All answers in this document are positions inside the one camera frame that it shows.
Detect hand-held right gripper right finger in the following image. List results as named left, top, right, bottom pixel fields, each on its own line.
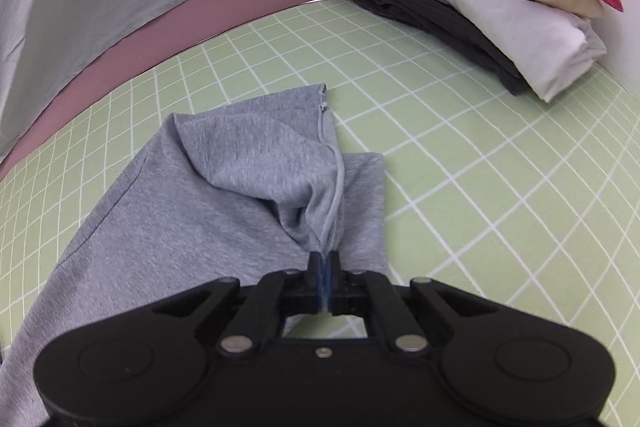
left=323, top=252, right=483, bottom=354

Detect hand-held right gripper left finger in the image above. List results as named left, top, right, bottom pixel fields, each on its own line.
left=149, top=252, right=324, bottom=356

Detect grey pants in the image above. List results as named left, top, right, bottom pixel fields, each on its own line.
left=0, top=82, right=388, bottom=427

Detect green grid mat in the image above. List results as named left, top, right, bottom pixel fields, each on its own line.
left=0, top=0, right=640, bottom=427

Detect folded black garment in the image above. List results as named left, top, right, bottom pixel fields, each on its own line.
left=331, top=0, right=532, bottom=96

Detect folded white garment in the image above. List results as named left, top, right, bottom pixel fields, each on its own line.
left=339, top=0, right=609, bottom=104

